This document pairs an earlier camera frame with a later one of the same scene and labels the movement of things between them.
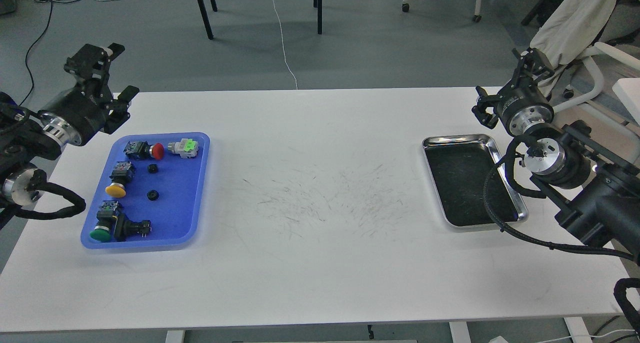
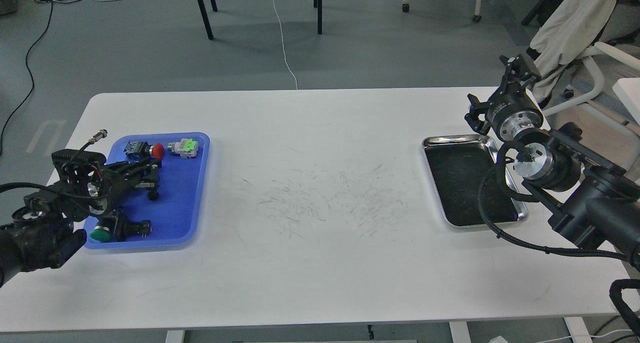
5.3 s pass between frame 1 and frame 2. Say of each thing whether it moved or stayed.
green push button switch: stayed
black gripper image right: moved
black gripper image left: moved
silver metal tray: stayed
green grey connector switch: stayed
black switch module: stayed
